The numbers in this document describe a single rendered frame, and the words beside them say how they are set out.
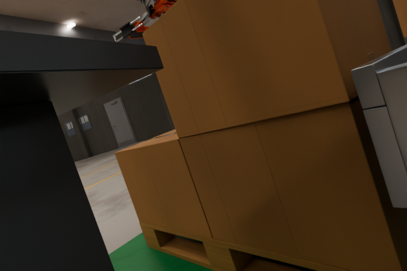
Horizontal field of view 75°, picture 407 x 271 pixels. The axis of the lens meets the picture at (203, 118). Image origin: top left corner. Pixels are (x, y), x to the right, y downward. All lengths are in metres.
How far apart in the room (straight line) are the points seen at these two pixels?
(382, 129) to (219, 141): 0.50
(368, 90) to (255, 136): 0.37
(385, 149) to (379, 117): 0.05
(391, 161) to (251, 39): 0.39
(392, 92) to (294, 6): 0.28
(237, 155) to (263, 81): 0.25
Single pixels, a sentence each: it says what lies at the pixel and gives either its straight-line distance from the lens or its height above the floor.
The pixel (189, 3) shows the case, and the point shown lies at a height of 0.91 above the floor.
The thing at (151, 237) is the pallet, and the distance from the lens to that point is 1.53.
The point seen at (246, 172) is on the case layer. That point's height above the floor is 0.40.
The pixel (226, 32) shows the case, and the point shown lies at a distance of 0.72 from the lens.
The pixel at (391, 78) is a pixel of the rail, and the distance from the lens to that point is 0.43.
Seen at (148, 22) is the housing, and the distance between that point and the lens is 1.24.
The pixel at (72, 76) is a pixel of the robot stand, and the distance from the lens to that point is 0.35.
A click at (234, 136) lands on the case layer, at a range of 0.78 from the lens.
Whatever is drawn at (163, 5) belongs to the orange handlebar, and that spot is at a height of 1.06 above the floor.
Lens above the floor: 0.63
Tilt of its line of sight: 3 degrees down
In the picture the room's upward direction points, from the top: 19 degrees counter-clockwise
